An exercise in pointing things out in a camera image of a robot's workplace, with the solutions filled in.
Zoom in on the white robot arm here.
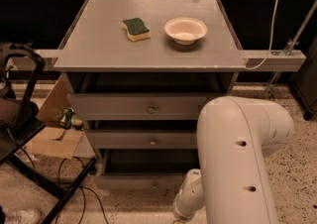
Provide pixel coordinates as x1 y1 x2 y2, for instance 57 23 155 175
173 96 294 224

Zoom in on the white bowl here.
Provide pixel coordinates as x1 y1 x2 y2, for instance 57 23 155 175
164 17 207 45

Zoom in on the black chair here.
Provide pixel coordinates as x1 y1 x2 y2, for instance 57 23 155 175
0 43 96 224

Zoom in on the white cable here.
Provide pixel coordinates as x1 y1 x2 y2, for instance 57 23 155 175
243 0 279 71

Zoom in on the green yellow sponge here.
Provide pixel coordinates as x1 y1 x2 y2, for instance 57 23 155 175
122 18 151 42

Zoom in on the black floor cable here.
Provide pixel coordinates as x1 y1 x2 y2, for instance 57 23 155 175
53 156 110 224

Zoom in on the white sneaker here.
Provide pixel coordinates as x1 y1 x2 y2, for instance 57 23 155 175
3 209 41 224

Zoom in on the grey drawer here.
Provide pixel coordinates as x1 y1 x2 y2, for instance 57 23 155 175
68 93 220 121
94 149 199 190
86 130 197 150

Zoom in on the dark cabinet at right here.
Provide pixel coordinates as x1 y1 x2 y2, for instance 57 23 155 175
291 36 317 120

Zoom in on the metal diagonal strut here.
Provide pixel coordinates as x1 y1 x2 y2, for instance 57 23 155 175
265 0 317 100

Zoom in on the grey metal rail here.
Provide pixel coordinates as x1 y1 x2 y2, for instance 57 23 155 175
39 50 305 72

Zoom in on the grey bottom drawer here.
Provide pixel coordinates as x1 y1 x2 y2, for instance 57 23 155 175
94 149 199 190

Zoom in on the brown cardboard sheet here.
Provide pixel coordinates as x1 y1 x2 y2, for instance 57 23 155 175
27 78 83 159

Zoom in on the grey middle drawer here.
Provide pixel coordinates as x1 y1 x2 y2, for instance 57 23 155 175
86 130 197 150

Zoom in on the grey top drawer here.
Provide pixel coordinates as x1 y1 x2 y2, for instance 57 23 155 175
68 93 220 121

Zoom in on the green crumpled packet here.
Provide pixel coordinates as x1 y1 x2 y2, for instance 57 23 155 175
57 108 83 130

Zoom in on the grey drawer cabinet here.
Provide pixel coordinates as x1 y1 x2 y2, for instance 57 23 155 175
53 0 247 191

